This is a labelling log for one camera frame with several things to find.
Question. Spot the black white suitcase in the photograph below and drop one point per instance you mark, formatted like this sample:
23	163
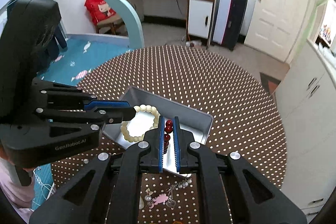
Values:
228	21

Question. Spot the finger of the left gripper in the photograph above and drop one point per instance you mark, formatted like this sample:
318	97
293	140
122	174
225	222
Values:
65	97
109	115

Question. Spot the wooden chair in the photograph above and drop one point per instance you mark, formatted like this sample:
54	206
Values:
113	23

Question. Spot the blue candy print mattress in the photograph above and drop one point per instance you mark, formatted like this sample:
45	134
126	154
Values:
72	65

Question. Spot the pink white charm keychain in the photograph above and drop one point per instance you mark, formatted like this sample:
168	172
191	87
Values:
154	201

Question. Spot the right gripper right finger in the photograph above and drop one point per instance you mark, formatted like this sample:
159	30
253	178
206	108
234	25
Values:
230	189

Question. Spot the red cartoon bag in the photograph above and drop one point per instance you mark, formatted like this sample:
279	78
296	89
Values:
99	10

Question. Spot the white panel door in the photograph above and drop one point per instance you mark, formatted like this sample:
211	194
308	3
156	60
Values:
275	25

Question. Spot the white small cabinet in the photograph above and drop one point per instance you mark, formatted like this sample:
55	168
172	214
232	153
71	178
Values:
199	17

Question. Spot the white long sideboard cabinet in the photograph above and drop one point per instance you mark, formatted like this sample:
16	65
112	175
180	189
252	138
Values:
306	103

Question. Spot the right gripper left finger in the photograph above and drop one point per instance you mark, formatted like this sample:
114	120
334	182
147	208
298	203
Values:
107	189

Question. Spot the person's hand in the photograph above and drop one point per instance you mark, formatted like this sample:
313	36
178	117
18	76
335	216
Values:
4	156

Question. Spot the grey metal tin box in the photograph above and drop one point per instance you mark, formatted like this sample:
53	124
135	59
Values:
191	120

